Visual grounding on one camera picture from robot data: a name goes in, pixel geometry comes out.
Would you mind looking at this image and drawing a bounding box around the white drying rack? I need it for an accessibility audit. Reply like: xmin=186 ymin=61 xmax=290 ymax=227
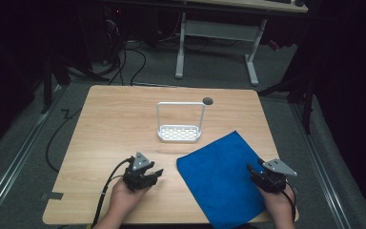
xmin=156 ymin=101 xmax=206 ymax=143

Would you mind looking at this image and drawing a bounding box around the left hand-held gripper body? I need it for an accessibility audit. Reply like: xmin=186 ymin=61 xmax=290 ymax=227
xmin=122 ymin=152 xmax=155 ymax=193

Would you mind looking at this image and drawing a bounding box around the black floor cable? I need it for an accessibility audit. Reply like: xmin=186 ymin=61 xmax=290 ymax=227
xmin=45 ymin=108 xmax=84 ymax=174

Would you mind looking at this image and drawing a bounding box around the blue cloth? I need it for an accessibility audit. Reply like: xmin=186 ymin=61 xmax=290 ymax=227
xmin=175 ymin=130 xmax=268 ymax=229

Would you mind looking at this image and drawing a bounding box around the white-framed desk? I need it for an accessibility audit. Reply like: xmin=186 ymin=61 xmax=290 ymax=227
xmin=174 ymin=0 xmax=309 ymax=87

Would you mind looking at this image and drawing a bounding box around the grey tape strip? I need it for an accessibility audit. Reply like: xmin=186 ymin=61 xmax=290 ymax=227
xmin=41 ymin=191 xmax=65 ymax=201

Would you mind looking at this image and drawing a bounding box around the person's left hand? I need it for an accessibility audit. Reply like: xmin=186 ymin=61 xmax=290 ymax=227
xmin=109 ymin=179 xmax=151 ymax=220

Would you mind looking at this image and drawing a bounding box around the aluminium floor rail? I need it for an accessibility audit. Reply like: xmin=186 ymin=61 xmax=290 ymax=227
xmin=0 ymin=85 xmax=65 ymax=225
xmin=290 ymin=102 xmax=353 ymax=229

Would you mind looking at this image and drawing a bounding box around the person's right hand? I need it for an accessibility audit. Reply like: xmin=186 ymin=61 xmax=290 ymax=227
xmin=256 ymin=185 xmax=295 ymax=223

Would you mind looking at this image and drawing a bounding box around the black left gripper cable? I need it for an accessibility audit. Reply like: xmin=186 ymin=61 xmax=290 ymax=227
xmin=91 ymin=156 xmax=135 ymax=228

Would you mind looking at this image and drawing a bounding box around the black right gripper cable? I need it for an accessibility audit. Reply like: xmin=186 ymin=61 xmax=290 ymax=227
xmin=280 ymin=180 xmax=298 ymax=221

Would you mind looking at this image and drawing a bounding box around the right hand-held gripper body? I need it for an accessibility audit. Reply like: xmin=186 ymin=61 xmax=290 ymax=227
xmin=251 ymin=158 xmax=298 ymax=194

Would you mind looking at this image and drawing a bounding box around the bundle of black cables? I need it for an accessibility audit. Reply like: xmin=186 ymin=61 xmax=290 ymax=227
xmin=103 ymin=12 xmax=148 ymax=87

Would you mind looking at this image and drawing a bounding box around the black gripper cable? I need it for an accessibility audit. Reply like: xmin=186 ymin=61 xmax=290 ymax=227
xmin=91 ymin=156 xmax=135 ymax=228
xmin=280 ymin=180 xmax=298 ymax=221

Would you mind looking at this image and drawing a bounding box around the black stand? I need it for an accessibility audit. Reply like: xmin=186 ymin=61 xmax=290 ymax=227
xmin=256 ymin=71 xmax=316 ymax=135
xmin=40 ymin=53 xmax=111 ymax=115

